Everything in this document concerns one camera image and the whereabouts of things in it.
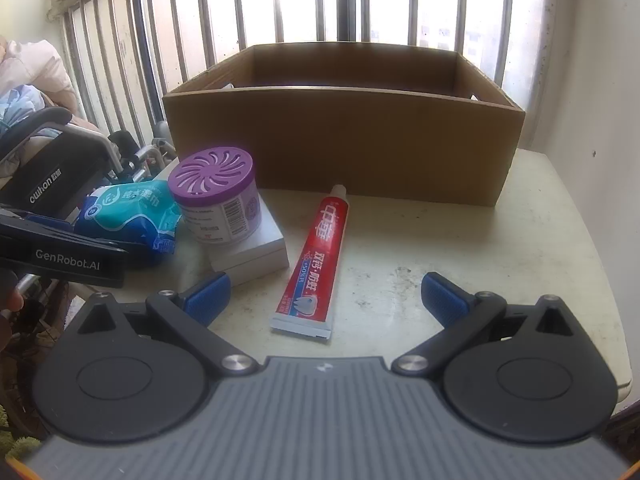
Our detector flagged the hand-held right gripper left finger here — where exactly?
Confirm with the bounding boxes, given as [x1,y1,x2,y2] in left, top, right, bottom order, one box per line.
[64,272,261,377]

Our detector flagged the brown cardboard box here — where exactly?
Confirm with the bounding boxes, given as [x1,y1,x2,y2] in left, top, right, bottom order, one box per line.
[162,44,526,207]

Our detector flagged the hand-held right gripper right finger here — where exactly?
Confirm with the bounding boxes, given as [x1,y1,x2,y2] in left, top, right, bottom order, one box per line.
[392,272,576,376]

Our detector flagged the flat white box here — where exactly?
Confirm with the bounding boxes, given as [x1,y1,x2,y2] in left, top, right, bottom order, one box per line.
[162,159,291,288]

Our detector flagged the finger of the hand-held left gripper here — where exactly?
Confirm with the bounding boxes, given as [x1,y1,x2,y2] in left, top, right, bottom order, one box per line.
[0,204,132,262]

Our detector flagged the pile of pale clothes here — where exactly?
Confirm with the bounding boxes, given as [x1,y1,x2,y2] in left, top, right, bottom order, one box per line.
[0,37,79,132]

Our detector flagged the black folding wheelchair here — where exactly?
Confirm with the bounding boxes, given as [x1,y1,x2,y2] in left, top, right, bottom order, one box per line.
[0,107,177,241]

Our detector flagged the green fluffy cloth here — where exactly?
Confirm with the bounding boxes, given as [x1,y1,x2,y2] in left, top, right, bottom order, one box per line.
[0,404,42,463]

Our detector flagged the red toothpaste tube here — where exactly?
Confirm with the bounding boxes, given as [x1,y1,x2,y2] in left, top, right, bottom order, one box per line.
[270,184,351,345]

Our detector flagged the person's left hand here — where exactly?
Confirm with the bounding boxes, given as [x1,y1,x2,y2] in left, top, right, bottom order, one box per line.
[0,270,26,356]

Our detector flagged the purple lid air freshener jar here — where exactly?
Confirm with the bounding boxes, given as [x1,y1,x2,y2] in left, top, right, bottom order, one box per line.
[167,146,262,245]

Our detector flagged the teal wet wipes pack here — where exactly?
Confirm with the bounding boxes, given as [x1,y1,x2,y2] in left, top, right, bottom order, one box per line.
[74,180,183,268]

